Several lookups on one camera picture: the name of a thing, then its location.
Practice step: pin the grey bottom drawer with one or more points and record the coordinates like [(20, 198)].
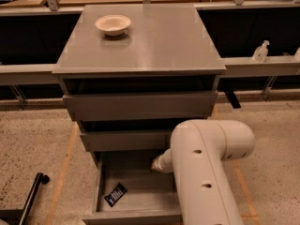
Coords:
[(151, 197)]

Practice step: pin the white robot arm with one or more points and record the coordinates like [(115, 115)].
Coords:
[(197, 150)]

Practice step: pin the grey drawer cabinet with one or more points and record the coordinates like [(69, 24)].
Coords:
[(93, 85)]

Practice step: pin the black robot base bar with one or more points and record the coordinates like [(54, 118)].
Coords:
[(19, 216)]

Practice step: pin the black bracket under rail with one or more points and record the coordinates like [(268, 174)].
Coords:
[(233, 99)]

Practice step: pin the clear pump sanitizer bottle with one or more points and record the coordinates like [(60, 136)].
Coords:
[(261, 52)]

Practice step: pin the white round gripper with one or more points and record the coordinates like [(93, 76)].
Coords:
[(157, 165)]

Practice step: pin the grey drawer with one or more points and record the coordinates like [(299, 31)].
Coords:
[(151, 197), (126, 140), (139, 106)]

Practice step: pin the grey metal rail frame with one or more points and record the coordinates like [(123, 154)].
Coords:
[(28, 72)]

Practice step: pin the white ceramic bowl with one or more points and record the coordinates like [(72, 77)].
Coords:
[(113, 25)]

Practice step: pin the dark rxbar blueberry bar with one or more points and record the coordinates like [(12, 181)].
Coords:
[(115, 195)]

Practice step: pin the grey middle drawer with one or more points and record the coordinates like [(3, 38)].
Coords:
[(126, 140)]

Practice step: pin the grey top drawer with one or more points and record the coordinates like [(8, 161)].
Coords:
[(139, 106)]

